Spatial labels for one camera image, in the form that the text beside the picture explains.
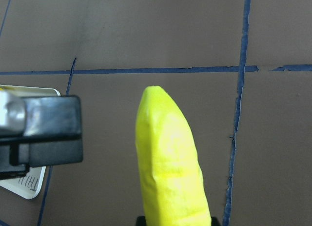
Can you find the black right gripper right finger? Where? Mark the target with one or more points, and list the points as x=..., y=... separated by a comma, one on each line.
x=39, y=118

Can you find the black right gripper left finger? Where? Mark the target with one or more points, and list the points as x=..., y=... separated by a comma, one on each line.
x=17, y=159

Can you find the yellow banana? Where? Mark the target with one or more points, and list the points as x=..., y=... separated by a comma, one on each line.
x=171, y=179

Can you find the white bear tray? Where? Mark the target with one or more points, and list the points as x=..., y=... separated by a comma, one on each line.
x=28, y=186

